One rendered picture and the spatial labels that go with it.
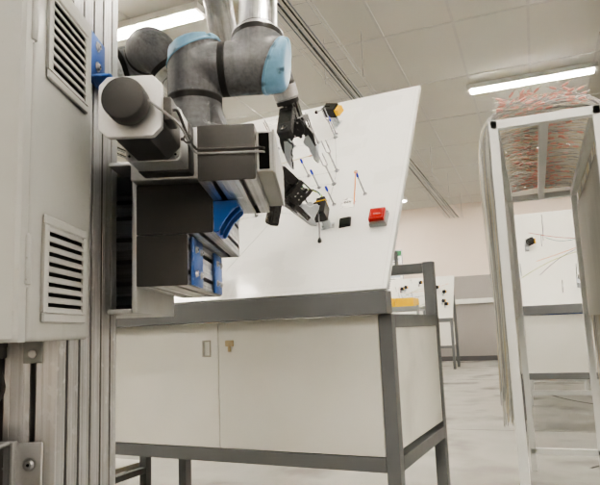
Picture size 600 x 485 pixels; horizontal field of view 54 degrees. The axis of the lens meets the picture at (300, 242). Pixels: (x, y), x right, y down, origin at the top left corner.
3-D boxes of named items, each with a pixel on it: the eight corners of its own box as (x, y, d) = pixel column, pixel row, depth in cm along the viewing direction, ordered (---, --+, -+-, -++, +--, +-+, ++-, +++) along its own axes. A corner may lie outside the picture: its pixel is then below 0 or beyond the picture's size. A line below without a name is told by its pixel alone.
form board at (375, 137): (80, 312, 220) (77, 309, 218) (178, 140, 285) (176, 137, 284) (387, 292, 170) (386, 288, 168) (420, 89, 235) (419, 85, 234)
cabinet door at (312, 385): (385, 457, 165) (376, 315, 171) (218, 447, 189) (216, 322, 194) (387, 455, 168) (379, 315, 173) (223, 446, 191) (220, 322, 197)
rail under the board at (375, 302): (387, 313, 166) (385, 290, 167) (75, 328, 217) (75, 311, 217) (392, 313, 171) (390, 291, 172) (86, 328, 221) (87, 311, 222)
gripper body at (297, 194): (314, 192, 175) (287, 165, 169) (297, 215, 174) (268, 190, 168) (303, 189, 181) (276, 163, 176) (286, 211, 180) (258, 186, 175)
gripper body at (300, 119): (313, 131, 188) (303, 93, 185) (307, 137, 181) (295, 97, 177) (291, 137, 191) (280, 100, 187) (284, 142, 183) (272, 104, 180)
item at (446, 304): (456, 369, 1010) (448, 272, 1034) (387, 370, 1053) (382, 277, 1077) (461, 366, 1077) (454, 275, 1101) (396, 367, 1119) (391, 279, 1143)
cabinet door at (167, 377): (219, 447, 189) (216, 322, 195) (90, 440, 212) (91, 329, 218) (222, 446, 191) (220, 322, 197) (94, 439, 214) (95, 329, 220)
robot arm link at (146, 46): (161, 1, 145) (276, 168, 150) (153, 23, 155) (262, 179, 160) (120, 20, 140) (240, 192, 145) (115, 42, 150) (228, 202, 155)
